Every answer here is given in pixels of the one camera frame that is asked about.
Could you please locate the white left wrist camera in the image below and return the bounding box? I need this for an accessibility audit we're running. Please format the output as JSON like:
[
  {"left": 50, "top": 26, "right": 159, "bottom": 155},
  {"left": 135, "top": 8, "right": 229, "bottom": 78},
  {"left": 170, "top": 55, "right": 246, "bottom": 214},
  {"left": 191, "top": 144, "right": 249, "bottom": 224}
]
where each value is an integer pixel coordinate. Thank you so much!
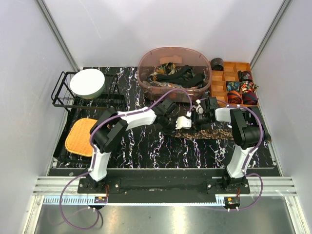
[{"left": 175, "top": 111, "right": 192, "bottom": 130}]

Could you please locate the dark grey rolled tie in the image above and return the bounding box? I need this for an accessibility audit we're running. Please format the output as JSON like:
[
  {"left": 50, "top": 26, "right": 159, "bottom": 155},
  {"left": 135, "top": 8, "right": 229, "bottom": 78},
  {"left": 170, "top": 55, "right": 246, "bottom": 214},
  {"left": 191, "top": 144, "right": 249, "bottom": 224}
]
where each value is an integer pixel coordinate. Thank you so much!
[{"left": 211, "top": 58, "right": 224, "bottom": 71}]

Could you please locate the red floral rolled tie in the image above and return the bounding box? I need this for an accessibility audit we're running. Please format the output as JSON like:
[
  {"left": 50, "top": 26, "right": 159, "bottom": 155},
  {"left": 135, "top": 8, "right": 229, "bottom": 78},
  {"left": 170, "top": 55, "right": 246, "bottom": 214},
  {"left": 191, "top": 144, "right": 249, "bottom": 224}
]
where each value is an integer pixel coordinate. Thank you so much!
[{"left": 240, "top": 80, "right": 258, "bottom": 93}]

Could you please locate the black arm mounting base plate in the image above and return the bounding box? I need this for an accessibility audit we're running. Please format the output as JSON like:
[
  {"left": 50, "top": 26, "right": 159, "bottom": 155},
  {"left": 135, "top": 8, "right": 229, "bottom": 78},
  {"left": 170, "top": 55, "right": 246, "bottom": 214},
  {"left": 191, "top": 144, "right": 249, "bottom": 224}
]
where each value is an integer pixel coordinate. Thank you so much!
[{"left": 78, "top": 169, "right": 250, "bottom": 195}]

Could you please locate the dark maroon rolled tie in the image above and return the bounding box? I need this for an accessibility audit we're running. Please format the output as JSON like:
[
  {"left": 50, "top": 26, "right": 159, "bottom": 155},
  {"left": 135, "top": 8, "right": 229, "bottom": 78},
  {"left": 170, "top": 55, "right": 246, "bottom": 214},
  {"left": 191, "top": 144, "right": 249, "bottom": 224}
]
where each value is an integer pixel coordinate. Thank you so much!
[{"left": 238, "top": 70, "right": 253, "bottom": 82}]

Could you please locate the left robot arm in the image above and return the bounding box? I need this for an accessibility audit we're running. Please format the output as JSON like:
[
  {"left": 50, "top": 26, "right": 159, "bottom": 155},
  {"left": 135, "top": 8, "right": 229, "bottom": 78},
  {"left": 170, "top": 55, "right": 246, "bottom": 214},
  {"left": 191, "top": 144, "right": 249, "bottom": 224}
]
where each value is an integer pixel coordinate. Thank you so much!
[{"left": 86, "top": 98, "right": 176, "bottom": 193}]

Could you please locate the black wire dish rack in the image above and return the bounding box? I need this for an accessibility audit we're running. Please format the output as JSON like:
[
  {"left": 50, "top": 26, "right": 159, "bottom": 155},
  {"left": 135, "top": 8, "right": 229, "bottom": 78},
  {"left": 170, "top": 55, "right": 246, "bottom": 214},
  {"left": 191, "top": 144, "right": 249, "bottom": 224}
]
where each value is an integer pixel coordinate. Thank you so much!
[{"left": 51, "top": 71, "right": 126, "bottom": 118}]

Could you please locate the maroon striped rolled tie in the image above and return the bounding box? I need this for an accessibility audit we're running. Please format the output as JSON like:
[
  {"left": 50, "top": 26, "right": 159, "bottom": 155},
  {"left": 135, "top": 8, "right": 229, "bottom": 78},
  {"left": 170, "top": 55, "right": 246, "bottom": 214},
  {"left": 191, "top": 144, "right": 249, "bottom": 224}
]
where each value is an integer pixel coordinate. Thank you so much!
[{"left": 242, "top": 92, "right": 258, "bottom": 105}]

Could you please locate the white round container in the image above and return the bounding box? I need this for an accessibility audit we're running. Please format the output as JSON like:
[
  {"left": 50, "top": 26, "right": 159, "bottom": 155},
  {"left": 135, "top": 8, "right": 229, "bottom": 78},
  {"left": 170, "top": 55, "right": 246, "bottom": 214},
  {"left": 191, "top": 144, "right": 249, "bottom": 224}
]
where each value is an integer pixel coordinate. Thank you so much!
[{"left": 70, "top": 69, "right": 105, "bottom": 99}]

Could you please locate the brown floral patterned tie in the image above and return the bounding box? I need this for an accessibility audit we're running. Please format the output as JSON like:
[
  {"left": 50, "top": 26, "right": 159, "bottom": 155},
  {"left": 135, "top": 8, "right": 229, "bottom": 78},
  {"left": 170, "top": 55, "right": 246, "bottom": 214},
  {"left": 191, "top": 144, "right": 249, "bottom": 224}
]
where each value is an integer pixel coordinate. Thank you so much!
[{"left": 164, "top": 129, "right": 234, "bottom": 141}]

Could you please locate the blue patterned rolled tie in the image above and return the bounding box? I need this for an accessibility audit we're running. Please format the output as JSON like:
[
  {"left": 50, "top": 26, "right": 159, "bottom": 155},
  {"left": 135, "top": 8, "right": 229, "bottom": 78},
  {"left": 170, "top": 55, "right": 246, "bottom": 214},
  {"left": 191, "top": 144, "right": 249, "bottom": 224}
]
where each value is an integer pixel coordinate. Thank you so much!
[{"left": 226, "top": 81, "right": 240, "bottom": 92}]

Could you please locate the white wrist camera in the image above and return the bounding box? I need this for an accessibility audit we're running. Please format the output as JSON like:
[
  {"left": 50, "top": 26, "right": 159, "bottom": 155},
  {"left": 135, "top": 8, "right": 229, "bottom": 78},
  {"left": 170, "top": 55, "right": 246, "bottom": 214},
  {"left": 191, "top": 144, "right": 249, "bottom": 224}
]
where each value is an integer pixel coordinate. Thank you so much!
[
  {"left": 195, "top": 99, "right": 204, "bottom": 115},
  {"left": 175, "top": 111, "right": 192, "bottom": 130}
]

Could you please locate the orange woven bamboo tray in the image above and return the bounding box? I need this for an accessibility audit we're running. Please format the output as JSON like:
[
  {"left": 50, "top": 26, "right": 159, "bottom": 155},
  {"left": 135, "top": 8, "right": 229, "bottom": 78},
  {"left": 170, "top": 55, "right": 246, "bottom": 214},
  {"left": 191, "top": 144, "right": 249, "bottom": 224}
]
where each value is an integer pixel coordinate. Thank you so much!
[{"left": 65, "top": 118, "right": 97, "bottom": 157}]

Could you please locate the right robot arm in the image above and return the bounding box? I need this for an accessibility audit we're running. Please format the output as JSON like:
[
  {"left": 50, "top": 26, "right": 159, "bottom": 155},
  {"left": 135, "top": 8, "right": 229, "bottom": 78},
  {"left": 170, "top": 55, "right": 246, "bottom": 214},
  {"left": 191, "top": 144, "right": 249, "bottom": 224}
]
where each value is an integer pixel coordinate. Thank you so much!
[{"left": 193, "top": 97, "right": 269, "bottom": 193}]

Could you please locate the black tie in tub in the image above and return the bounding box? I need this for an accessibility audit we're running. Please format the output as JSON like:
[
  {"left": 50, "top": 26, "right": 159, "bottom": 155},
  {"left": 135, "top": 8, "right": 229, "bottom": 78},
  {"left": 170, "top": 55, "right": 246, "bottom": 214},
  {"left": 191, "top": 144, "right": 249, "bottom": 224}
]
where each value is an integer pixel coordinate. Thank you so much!
[{"left": 148, "top": 62, "right": 205, "bottom": 88}]

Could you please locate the orange striped rolled tie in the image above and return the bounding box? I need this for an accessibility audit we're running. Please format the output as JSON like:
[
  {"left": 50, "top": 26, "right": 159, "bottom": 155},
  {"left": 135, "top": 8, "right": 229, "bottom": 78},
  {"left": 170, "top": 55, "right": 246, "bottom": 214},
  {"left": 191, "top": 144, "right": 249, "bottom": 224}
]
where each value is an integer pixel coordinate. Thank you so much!
[{"left": 227, "top": 90, "right": 242, "bottom": 104}]

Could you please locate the orange wooden divided tray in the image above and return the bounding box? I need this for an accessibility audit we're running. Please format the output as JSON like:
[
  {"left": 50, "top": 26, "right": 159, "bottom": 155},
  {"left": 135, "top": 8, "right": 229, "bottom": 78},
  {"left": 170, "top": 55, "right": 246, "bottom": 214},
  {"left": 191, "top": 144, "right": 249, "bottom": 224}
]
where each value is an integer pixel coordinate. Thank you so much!
[{"left": 210, "top": 59, "right": 258, "bottom": 106}]

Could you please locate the colourful patterned tie in tub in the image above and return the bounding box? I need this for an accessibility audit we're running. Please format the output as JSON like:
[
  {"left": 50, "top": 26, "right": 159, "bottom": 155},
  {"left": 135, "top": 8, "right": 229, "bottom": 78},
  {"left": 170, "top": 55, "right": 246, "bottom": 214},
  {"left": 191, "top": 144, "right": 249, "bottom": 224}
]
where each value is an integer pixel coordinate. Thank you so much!
[{"left": 145, "top": 62, "right": 195, "bottom": 88}]

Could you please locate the brown translucent plastic tub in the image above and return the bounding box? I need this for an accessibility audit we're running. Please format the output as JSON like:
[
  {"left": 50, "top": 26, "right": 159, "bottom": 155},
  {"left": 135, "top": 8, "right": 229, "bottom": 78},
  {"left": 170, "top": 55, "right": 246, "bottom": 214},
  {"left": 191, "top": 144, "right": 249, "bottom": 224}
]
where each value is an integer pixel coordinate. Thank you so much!
[{"left": 137, "top": 47, "right": 212, "bottom": 103}]

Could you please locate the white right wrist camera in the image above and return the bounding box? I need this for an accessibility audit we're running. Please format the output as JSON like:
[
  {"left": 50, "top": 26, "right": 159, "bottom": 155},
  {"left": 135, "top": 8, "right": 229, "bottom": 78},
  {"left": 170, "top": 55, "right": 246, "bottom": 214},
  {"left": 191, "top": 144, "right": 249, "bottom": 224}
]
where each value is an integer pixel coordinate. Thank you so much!
[{"left": 195, "top": 99, "right": 204, "bottom": 115}]

